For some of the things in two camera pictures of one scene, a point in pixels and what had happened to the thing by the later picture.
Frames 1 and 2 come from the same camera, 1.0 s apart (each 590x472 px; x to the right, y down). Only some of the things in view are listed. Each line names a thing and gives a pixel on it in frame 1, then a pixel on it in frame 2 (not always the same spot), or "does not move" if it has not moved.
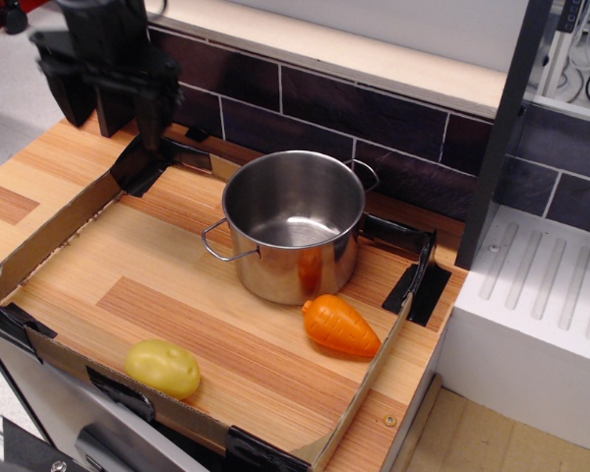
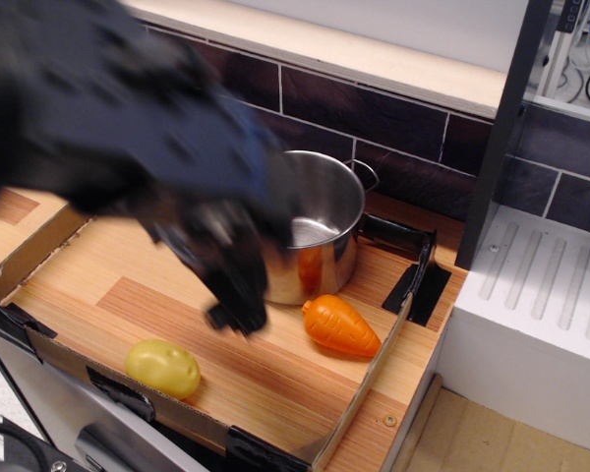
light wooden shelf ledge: (310, 46) does not move
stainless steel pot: (292, 224) does not move
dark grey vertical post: (505, 130) does not move
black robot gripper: (103, 65) -> (231, 217)
